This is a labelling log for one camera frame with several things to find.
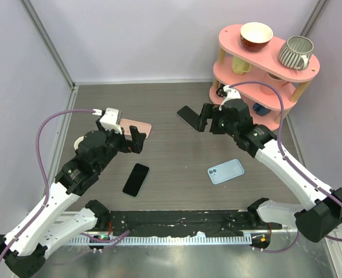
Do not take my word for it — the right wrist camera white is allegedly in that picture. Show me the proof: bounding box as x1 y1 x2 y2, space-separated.
216 85 241 110

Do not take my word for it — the grey striped mug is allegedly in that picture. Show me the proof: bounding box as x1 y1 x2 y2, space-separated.
278 36 314 71

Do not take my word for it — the pink three-tier shelf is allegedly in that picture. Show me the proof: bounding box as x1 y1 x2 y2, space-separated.
209 24 321 133

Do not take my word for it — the black phone near left arm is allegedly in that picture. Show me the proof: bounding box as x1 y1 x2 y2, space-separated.
122 163 150 197

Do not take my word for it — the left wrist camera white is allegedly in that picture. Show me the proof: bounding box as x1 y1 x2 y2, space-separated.
99 108 123 134

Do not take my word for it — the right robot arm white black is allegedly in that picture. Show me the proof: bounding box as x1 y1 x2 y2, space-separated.
197 98 342 243

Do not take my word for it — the black phone silver edge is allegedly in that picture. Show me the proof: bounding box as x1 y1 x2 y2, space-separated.
176 105 205 132

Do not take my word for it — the red bowl white inside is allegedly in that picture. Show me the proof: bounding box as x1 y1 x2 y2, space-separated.
240 22 274 52

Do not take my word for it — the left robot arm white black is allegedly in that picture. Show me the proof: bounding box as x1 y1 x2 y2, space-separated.
0 126 146 277

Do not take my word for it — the yellow mug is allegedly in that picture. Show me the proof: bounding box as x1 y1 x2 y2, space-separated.
231 56 253 75

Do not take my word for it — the pink mug on shelf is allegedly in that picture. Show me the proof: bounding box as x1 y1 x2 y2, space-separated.
260 72 291 95

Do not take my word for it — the blue mug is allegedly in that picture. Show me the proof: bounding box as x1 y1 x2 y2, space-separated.
252 103 271 116

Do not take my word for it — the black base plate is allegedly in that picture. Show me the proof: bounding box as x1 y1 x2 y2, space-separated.
101 210 282 237

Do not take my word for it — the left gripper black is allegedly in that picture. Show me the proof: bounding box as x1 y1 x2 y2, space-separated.
95 118 146 173

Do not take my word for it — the pink phone case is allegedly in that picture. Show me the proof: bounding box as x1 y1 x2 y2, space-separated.
120 119 152 138

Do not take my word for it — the white slotted cable duct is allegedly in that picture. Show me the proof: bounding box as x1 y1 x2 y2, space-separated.
66 233 252 246

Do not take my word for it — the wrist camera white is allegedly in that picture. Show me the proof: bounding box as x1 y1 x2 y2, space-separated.
99 108 123 134
216 85 241 110

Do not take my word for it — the blue phone case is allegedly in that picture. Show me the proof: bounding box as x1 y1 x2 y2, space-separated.
207 159 245 185

